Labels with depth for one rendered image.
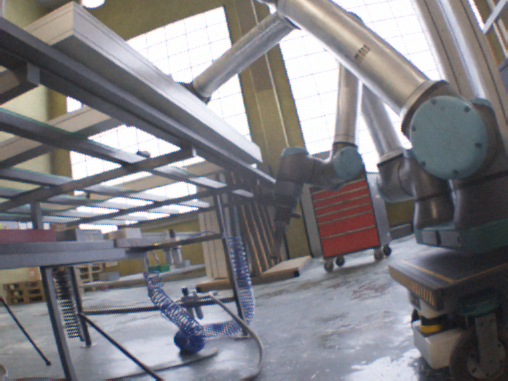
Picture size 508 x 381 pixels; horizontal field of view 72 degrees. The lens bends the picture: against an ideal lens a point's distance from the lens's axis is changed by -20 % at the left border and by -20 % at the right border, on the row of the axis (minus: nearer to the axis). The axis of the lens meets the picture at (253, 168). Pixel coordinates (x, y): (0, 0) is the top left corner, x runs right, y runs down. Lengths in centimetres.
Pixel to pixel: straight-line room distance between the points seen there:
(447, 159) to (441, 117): 7
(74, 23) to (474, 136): 70
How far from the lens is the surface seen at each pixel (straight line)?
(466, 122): 74
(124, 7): 1174
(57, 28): 71
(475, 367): 104
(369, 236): 448
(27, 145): 127
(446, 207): 136
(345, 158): 125
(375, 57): 86
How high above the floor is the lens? 50
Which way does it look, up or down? 10 degrees up
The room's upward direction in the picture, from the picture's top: 12 degrees counter-clockwise
